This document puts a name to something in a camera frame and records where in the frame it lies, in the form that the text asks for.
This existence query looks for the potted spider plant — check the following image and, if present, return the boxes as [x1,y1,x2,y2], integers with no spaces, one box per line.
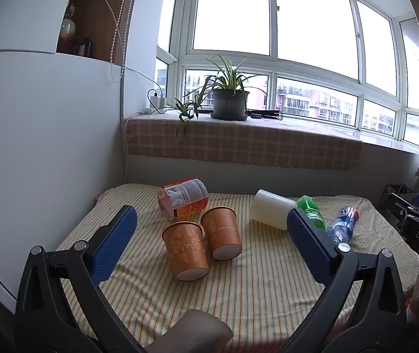
[195,55,269,121]

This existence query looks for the blue labelled plastic bottle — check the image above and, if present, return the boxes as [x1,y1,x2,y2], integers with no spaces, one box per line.
[326,206,360,245]

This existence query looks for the dark bottles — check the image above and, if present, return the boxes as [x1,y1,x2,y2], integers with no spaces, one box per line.
[73,37,95,58]

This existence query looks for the orange labelled can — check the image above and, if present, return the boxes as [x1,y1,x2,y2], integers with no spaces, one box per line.
[158,178,209,221]

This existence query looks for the small green plant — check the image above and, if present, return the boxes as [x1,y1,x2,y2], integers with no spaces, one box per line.
[160,96,204,123]

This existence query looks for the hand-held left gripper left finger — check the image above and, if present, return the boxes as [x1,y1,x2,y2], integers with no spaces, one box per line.
[14,205,147,353]

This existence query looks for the bead chain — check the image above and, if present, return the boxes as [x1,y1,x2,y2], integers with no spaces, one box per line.
[108,0,136,81]

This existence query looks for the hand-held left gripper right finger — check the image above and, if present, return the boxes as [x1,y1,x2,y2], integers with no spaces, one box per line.
[279,208,408,353]

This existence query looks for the ceramic vase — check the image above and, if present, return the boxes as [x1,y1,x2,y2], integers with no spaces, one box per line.
[59,0,81,45]

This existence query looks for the green plastic bottle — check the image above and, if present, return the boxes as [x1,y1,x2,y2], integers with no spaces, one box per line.
[296,196,327,230]

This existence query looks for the white framed window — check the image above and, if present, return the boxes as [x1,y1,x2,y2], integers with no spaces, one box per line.
[156,0,419,148]

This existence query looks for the white cabinet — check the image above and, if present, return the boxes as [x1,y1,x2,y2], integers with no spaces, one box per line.
[0,0,142,302]

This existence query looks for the plaid windowsill cloth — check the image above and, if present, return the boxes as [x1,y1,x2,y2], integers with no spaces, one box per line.
[124,112,363,171]

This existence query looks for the black device on sill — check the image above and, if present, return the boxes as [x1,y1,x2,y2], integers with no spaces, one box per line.
[246,109,283,120]

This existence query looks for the orange patterned paper cup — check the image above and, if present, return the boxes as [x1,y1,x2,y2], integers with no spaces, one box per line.
[162,222,210,282]
[201,207,242,260]

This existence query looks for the white cup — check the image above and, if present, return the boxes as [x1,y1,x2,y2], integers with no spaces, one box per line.
[250,189,298,231]

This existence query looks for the striped bed sheet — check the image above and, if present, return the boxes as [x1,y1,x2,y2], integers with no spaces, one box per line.
[57,183,419,353]

